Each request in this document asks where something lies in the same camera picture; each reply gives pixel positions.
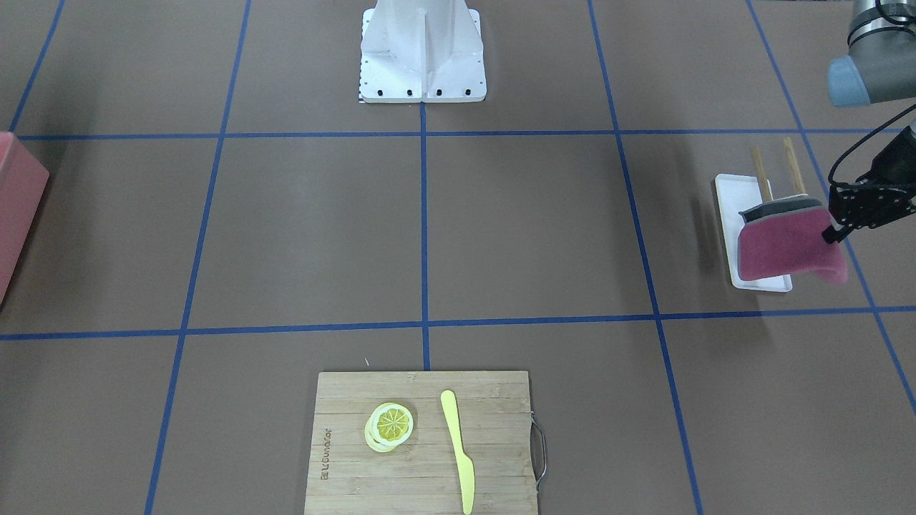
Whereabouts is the pink plastic bin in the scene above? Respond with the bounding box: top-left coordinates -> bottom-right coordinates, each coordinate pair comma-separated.
1,132 -> 49,299

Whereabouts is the yellow plastic knife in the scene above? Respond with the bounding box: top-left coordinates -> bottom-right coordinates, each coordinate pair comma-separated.
439,389 -> 477,514

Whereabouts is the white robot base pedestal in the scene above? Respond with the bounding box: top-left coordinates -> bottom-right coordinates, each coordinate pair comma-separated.
358,1 -> 487,104

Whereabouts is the bamboo cutting board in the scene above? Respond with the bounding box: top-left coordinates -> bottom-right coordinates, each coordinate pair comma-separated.
303,371 -> 539,514

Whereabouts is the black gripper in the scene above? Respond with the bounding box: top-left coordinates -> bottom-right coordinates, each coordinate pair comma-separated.
822,128 -> 915,244

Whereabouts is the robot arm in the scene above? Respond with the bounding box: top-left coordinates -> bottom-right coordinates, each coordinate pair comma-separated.
822,1 -> 915,243

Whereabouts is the pink and grey cloth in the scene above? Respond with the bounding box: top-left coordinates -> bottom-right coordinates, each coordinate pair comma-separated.
737,195 -> 848,285

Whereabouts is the yellow lemon slice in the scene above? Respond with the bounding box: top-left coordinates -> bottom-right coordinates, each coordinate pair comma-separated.
364,402 -> 414,453

